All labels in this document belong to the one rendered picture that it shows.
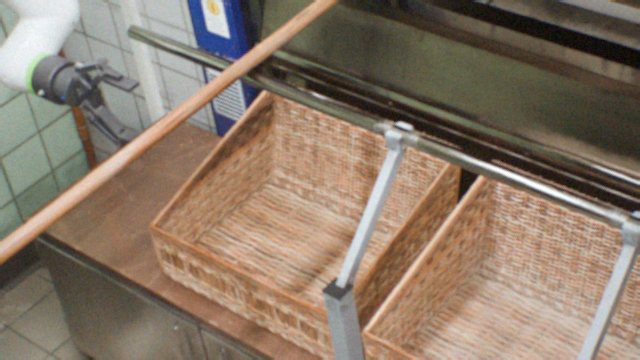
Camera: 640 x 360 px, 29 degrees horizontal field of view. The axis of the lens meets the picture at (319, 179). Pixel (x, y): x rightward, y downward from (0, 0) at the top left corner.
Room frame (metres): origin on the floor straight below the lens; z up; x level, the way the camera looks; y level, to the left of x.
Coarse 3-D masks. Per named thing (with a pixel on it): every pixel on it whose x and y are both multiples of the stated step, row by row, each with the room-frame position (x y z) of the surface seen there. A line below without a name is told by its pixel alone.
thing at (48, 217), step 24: (336, 0) 2.25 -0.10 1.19; (288, 24) 2.17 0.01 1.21; (264, 48) 2.10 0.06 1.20; (240, 72) 2.04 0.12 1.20; (192, 96) 1.98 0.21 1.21; (216, 96) 2.00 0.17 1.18; (168, 120) 1.91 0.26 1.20; (144, 144) 1.86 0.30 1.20; (120, 168) 1.81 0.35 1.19; (72, 192) 1.75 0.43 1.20; (48, 216) 1.70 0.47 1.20; (24, 240) 1.65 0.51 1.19; (0, 264) 1.61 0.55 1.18
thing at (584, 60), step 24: (384, 0) 2.28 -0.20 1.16; (408, 0) 2.24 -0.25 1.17; (432, 0) 2.21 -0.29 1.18; (456, 0) 2.20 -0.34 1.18; (456, 24) 2.15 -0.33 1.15; (480, 24) 2.11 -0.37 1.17; (504, 24) 2.08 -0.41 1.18; (528, 24) 2.07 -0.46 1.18; (552, 24) 2.05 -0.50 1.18; (528, 48) 2.03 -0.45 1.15; (552, 48) 1.99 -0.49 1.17; (576, 48) 1.96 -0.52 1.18; (600, 48) 1.94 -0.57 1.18; (624, 48) 1.93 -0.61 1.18; (600, 72) 1.91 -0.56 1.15; (624, 72) 1.88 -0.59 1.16
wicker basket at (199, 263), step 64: (320, 128) 2.39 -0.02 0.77; (192, 192) 2.29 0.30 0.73; (256, 192) 2.41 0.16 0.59; (320, 192) 2.35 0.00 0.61; (448, 192) 2.09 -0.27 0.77; (192, 256) 2.10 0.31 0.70; (256, 256) 2.19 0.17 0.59; (320, 256) 2.15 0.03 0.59; (384, 256) 1.92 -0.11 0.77; (256, 320) 1.97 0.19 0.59; (320, 320) 1.83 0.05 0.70
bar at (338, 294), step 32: (128, 32) 2.31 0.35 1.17; (224, 64) 2.12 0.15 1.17; (288, 96) 1.98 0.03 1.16; (320, 96) 1.95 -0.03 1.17; (384, 128) 1.82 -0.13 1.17; (448, 160) 1.71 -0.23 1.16; (480, 160) 1.68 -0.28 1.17; (384, 192) 1.75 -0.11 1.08; (544, 192) 1.57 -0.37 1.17; (608, 224) 1.49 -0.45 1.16; (352, 256) 1.69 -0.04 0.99; (352, 288) 1.67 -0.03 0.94; (608, 288) 1.41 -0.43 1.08; (352, 320) 1.65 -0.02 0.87; (608, 320) 1.38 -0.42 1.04; (352, 352) 1.64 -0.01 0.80
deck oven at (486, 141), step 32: (256, 0) 2.57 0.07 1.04; (352, 0) 2.35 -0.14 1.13; (256, 32) 2.59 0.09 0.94; (448, 32) 2.17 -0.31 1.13; (288, 64) 2.53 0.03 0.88; (544, 64) 2.00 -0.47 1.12; (352, 96) 2.38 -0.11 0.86; (448, 128) 2.19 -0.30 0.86; (320, 160) 2.48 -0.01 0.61; (544, 160) 2.01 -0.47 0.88; (608, 192) 1.90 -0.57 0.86; (544, 256) 2.01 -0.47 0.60
